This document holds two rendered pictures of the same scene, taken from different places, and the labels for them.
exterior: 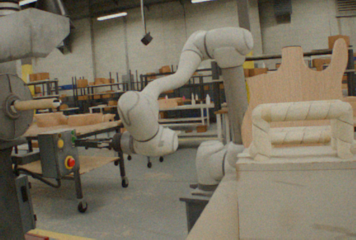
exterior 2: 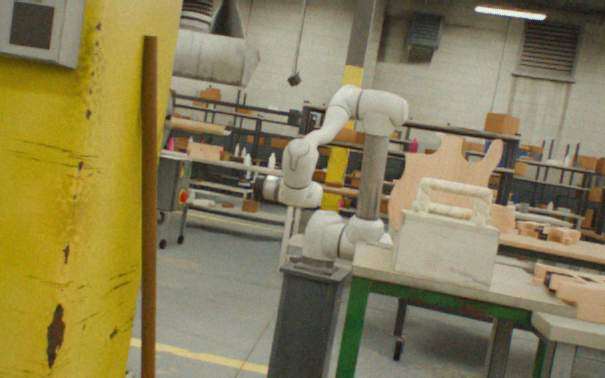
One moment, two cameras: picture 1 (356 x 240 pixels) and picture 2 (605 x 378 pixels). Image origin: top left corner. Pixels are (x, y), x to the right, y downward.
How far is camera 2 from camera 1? 109 cm
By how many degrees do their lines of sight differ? 12
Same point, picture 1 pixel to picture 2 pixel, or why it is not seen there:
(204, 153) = (320, 222)
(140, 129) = (301, 176)
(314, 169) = (458, 228)
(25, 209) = not seen: hidden behind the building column
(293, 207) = (438, 252)
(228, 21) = (325, 34)
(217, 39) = (372, 103)
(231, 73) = (376, 142)
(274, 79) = (430, 160)
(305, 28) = (452, 82)
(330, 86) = (478, 178)
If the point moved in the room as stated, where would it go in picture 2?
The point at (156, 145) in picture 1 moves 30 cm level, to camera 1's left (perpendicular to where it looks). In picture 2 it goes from (304, 195) to (221, 183)
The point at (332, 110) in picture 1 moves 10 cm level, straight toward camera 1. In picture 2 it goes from (478, 191) to (479, 192)
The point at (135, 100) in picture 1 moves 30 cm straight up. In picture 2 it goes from (306, 149) to (322, 59)
